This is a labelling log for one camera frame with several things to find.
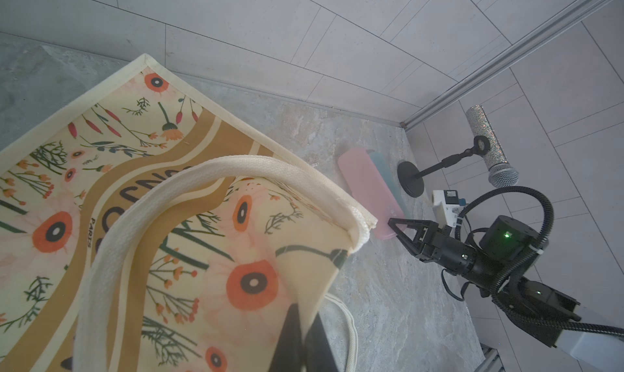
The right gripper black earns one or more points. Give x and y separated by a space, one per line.
435 246

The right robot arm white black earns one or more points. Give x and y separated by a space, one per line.
495 259

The floral canvas tote bag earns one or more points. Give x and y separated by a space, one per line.
145 228

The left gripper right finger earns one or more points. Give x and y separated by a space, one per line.
318 352

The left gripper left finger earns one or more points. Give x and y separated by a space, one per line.
289 353

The teal translucent pencil case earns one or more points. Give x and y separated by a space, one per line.
387 176

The pink translucent pencil case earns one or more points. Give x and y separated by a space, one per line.
369 189

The glitter microphone on stand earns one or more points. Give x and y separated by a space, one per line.
485 145

